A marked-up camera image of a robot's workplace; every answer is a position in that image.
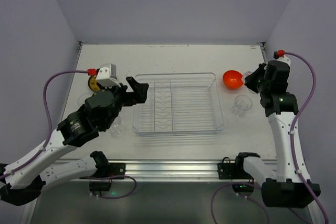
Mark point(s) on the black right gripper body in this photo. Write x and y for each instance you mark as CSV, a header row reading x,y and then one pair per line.
x,y
259,78

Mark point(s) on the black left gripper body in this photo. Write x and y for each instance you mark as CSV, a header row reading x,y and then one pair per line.
x,y
125,93

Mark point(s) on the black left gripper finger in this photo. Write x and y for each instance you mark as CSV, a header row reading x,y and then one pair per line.
x,y
133,85
140,92

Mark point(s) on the clear glass cup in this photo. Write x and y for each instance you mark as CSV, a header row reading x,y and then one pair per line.
x,y
245,75
116,127
242,104
82,98

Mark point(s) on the orange plastic bowl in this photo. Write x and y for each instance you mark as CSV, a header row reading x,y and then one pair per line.
x,y
232,79

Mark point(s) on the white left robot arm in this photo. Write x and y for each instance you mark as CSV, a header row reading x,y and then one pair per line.
x,y
25,179

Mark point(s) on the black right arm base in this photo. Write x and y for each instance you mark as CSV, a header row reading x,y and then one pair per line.
x,y
226,169

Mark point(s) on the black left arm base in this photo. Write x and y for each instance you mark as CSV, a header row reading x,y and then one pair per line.
x,y
117,169

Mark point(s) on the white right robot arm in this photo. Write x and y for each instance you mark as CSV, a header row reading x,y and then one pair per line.
x,y
290,185

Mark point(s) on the clear plastic dish rack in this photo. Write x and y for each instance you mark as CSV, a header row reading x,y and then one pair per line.
x,y
179,103

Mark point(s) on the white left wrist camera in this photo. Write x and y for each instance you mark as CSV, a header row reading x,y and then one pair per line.
x,y
107,76

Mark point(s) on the aluminium mounting rail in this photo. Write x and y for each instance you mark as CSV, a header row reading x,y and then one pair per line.
x,y
170,170

